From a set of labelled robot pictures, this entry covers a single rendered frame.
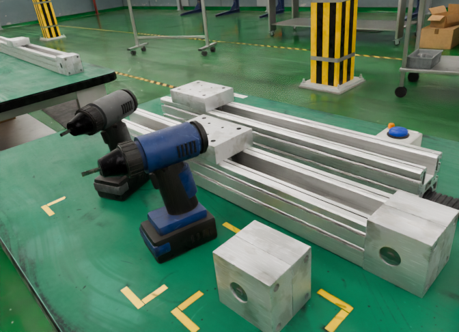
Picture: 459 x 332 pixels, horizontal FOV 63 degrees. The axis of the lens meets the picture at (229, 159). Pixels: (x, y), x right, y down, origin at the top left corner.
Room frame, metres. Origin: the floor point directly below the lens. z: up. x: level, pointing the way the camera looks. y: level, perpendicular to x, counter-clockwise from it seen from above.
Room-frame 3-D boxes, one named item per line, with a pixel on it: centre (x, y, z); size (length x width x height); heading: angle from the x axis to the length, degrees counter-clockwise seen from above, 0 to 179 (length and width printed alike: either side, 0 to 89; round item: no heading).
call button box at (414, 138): (0.76, -0.38, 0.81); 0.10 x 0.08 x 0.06; 131
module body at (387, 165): (0.89, -0.10, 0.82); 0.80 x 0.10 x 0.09; 41
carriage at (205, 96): (1.08, 0.06, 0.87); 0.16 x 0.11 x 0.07; 41
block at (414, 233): (0.44, -0.26, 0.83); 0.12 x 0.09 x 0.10; 131
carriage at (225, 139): (0.77, 0.04, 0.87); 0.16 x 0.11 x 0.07; 41
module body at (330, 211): (0.77, 0.04, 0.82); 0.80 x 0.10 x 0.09; 41
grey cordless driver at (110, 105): (0.75, 0.26, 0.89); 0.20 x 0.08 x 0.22; 152
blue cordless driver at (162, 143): (0.54, 0.13, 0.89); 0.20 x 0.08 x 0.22; 119
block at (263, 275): (0.41, -0.04, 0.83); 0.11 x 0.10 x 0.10; 133
